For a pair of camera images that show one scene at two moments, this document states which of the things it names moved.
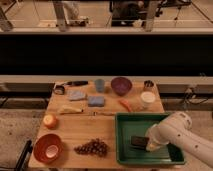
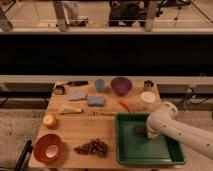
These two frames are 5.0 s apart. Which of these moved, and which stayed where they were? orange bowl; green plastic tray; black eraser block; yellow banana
Moved: black eraser block
Stayed: orange bowl; yellow banana; green plastic tray
